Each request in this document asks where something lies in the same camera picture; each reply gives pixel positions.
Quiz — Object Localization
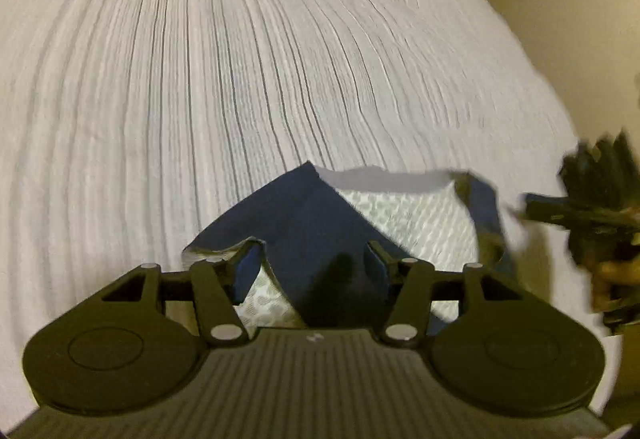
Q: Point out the navy blue shorts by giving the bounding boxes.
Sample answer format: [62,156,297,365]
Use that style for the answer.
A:
[182,161,519,336]

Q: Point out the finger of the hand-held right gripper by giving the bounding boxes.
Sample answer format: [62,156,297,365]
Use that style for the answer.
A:
[510,192,640,233]

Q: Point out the person's right hand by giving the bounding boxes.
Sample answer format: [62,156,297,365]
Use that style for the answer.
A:
[592,259,640,294]

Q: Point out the white ribbed bed cover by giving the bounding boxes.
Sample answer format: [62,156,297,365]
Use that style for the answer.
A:
[0,0,582,439]

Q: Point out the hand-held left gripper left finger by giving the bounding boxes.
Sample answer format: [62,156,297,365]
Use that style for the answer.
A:
[102,241,264,347]

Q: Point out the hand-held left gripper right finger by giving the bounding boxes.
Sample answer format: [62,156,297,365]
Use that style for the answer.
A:
[366,241,524,349]

